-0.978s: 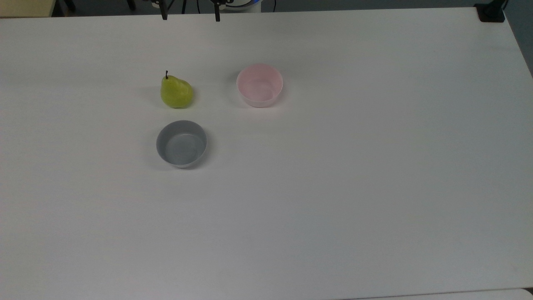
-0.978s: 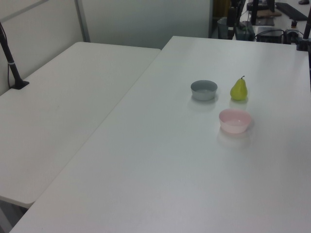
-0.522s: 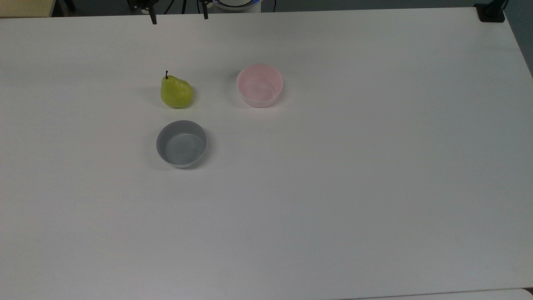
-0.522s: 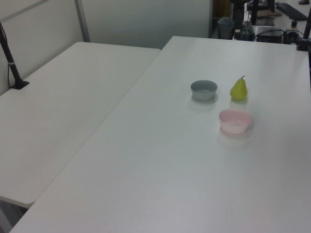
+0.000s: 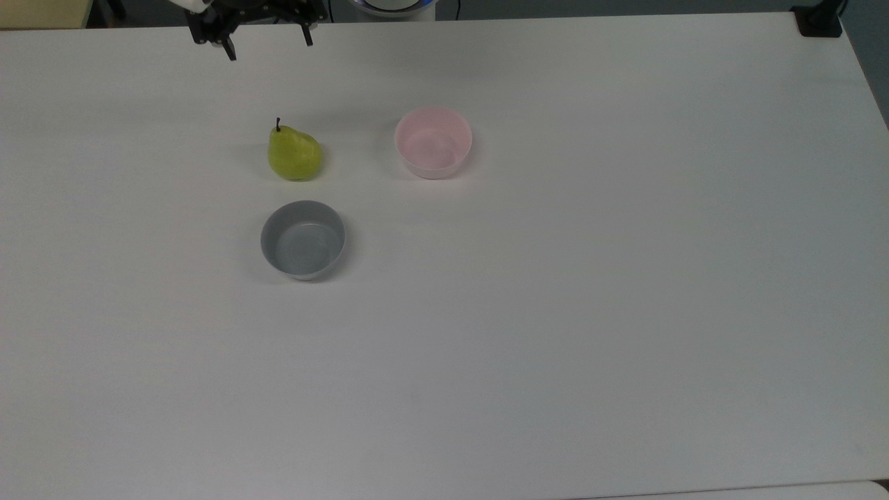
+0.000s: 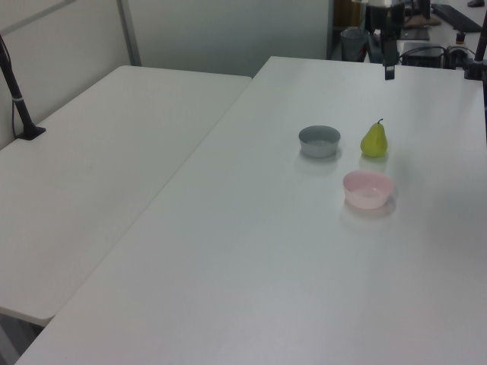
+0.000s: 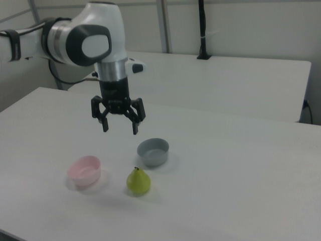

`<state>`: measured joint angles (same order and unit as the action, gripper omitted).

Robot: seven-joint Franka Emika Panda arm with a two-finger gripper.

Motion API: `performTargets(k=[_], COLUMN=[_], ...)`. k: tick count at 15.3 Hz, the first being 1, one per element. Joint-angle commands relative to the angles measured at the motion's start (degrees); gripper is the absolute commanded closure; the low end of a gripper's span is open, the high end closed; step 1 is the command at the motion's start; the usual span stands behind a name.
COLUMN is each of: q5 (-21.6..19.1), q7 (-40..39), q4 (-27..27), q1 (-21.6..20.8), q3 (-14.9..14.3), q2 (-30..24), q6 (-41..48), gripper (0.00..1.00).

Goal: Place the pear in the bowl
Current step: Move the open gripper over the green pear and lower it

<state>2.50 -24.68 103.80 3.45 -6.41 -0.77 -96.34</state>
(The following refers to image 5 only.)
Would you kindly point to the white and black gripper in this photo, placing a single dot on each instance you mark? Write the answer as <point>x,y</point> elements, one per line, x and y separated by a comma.
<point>264,10</point>

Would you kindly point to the green pear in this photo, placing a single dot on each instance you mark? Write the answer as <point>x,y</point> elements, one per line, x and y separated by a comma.
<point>294,156</point>

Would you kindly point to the pink bowl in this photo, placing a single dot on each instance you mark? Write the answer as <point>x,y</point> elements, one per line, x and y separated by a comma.
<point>433,142</point>

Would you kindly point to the grey bowl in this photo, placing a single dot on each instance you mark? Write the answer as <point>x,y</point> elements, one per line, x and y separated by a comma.
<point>303,240</point>

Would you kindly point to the black chair leg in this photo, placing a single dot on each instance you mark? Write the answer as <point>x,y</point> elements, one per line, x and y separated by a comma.
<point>115,8</point>

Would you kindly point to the beige wooden furniture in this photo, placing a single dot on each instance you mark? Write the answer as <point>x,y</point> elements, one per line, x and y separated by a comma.
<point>42,12</point>

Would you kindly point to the black table clamp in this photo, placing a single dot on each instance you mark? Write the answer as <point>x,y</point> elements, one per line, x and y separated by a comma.
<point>819,19</point>

